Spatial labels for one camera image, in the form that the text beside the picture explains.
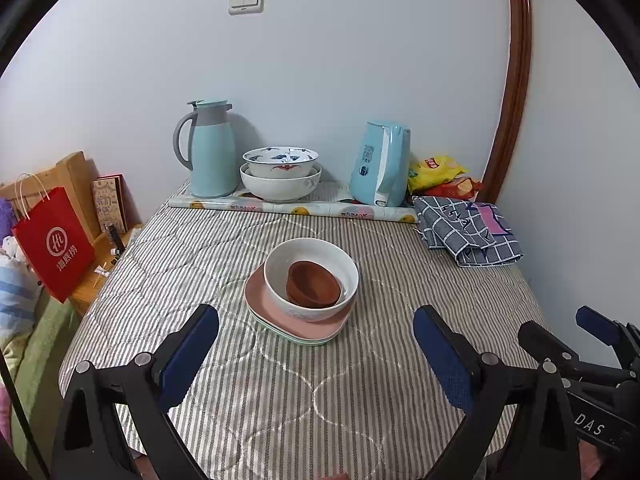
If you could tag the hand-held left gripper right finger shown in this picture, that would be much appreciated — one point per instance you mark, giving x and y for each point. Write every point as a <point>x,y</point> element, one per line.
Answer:
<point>445,365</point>

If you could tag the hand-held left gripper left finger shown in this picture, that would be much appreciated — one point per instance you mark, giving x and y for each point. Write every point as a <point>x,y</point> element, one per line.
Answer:
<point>187,360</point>

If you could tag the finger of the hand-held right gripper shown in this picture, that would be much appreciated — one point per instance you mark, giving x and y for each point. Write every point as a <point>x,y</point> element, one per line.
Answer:
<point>545,345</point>
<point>597,324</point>

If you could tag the pink plate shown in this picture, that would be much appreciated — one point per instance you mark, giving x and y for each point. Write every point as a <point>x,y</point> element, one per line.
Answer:
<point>257,295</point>

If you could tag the light teal plate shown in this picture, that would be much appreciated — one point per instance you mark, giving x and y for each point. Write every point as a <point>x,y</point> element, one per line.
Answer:
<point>300,342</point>

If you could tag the brown bowl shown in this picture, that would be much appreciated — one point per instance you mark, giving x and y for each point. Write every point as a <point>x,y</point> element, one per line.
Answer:
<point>312,280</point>
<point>300,303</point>

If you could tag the plain white bowl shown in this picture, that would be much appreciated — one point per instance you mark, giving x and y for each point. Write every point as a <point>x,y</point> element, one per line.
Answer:
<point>305,254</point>

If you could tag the striped quilt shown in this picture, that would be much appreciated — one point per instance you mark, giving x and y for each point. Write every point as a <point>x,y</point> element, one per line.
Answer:
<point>225,250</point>

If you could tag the grey plaid cloth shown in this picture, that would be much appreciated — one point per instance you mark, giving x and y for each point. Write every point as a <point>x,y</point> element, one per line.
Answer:
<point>450,230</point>

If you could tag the small black bottle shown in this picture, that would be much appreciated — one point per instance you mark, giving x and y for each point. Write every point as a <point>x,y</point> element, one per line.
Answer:
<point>115,240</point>

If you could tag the green cloth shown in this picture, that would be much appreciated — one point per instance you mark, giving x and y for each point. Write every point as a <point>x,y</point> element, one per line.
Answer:
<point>40,350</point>

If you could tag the red paper bag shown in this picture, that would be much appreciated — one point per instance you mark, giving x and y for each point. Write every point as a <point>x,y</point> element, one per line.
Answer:
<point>55,255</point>

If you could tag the red chip bag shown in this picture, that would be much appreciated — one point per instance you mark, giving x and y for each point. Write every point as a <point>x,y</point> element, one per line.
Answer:
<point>455,189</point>

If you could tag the patterned book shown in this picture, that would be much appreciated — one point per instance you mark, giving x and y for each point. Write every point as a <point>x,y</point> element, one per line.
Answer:
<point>107,202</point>

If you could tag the blue striped cloth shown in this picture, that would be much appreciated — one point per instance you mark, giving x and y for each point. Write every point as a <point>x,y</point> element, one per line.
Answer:
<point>15,295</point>

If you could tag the yellow chip bag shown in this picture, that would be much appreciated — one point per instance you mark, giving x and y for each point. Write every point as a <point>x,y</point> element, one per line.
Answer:
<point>432,172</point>

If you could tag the white bowl with grey scrolls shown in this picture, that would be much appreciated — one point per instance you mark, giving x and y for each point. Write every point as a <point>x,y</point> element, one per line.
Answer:
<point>280,190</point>

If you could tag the fruit print mat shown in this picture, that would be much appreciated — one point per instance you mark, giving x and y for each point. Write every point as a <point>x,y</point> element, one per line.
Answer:
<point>330,194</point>

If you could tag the light blue electric kettle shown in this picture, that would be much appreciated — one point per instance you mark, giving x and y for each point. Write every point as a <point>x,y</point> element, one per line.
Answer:
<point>365,175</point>

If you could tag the white plush toy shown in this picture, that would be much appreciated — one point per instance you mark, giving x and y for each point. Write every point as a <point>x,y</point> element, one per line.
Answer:
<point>12,251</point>

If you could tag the light blue thermos jug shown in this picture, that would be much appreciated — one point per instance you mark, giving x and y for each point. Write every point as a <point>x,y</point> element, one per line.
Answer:
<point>212,155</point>

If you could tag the white bowl with red print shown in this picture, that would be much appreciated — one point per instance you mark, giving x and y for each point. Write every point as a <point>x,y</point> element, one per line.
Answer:
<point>260,162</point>

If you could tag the wooden furniture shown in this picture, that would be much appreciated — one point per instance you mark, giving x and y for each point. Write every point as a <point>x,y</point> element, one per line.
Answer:
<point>75,170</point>

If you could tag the purple cloth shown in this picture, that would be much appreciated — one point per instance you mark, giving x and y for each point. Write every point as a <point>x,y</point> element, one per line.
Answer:
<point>5,217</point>

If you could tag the brown wooden door frame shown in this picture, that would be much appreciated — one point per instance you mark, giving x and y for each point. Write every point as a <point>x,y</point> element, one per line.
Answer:
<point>517,60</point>

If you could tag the white light switch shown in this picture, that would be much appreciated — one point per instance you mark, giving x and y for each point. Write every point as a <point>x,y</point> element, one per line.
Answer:
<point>246,1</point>

